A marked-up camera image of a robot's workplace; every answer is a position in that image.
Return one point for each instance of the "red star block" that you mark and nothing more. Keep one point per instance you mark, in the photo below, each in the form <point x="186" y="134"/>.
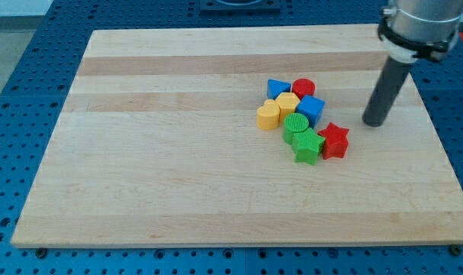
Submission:
<point x="336" y="141"/>

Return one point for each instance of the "green star block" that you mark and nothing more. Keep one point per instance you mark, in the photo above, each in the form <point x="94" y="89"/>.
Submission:
<point x="307" y="146"/>

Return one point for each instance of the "red cylinder block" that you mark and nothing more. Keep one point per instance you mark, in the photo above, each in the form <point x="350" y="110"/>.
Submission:
<point x="302" y="87"/>

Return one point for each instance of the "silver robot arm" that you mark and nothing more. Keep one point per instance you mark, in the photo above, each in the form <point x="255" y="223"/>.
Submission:
<point x="410" y="30"/>

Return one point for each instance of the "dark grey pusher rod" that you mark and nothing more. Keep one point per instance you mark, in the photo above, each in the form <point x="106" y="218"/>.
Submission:
<point x="388" y="86"/>

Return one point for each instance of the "green cylinder block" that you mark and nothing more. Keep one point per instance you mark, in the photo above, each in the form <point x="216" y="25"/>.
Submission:
<point x="294" y="123"/>

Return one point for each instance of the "dark blue base plate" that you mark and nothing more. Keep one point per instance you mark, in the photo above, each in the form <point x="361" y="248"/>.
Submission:
<point x="214" y="6"/>

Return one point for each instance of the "yellow hexagon block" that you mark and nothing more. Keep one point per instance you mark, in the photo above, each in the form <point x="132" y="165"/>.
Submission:
<point x="287" y="102"/>

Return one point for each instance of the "blue cube block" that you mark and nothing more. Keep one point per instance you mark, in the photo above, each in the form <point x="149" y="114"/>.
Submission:
<point x="312" y="108"/>

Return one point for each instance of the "blue triangle block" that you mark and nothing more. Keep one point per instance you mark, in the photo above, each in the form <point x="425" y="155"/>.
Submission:
<point x="276" y="87"/>

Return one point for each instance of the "wooden board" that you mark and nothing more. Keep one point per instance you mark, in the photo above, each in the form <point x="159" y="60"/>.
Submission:
<point x="157" y="147"/>

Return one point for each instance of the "yellow heart block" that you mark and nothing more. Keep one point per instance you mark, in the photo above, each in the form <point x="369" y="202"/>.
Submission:
<point x="268" y="115"/>

